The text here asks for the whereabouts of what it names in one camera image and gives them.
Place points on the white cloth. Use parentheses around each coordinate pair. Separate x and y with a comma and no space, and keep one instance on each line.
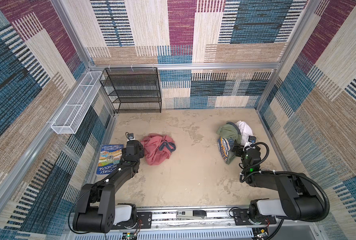
(245,132)

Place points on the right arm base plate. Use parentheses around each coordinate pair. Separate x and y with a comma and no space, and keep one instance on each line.
(242,217)

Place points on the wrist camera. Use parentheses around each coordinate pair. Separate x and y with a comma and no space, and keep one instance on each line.
(251,140)
(130,136)

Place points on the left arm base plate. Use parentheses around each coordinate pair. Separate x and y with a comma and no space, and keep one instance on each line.
(143,220)

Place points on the black wire mesh shelf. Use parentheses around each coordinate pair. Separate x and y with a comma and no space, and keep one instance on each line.
(133,90)

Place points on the grey handheld device on rail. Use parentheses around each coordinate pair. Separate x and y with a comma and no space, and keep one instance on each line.
(191,214)

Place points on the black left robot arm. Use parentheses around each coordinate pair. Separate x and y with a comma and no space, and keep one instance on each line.
(95,207)

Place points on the red cloth garment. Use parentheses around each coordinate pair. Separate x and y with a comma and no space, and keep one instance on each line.
(158,148)

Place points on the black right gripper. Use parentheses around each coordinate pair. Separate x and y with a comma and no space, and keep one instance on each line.
(239,149)

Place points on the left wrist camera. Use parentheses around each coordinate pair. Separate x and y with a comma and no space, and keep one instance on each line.
(130,136)

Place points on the white wire mesh basket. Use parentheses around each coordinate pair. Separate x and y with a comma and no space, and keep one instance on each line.
(72,114)

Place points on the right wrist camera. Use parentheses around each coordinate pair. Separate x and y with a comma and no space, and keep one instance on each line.
(251,140)

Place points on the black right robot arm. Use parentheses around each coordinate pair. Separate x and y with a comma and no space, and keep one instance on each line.
(300,198)

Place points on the blue illustrated children's book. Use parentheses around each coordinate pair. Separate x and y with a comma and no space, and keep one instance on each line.
(110,157)

